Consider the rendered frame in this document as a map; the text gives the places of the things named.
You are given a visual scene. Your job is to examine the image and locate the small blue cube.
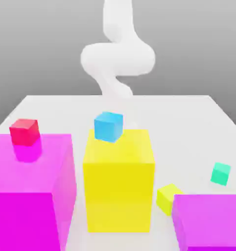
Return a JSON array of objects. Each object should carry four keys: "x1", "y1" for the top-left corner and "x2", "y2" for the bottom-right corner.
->
[{"x1": 94, "y1": 111, "x2": 124, "y2": 144}]

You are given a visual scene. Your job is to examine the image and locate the small yellow cube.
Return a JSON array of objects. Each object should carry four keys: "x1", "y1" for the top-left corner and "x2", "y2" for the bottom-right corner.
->
[{"x1": 156, "y1": 183, "x2": 185, "y2": 217}]

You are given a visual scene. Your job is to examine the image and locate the small red cube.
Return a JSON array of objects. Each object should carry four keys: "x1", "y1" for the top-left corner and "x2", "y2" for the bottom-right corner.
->
[{"x1": 9, "y1": 118, "x2": 41, "y2": 147}]

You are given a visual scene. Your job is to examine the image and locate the small green cube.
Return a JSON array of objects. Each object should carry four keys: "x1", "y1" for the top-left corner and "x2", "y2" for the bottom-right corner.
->
[{"x1": 210, "y1": 162, "x2": 232, "y2": 186}]

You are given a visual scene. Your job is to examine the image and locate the large yellow box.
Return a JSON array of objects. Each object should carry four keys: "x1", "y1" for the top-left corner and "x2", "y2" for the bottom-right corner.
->
[{"x1": 82, "y1": 128, "x2": 156, "y2": 233}]

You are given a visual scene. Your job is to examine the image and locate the large magenta box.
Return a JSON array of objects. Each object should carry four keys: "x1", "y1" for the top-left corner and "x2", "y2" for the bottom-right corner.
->
[{"x1": 0, "y1": 133, "x2": 77, "y2": 251}]

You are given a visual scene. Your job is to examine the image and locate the large purple box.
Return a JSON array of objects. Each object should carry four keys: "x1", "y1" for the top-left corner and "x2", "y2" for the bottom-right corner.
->
[{"x1": 171, "y1": 194, "x2": 236, "y2": 251}]

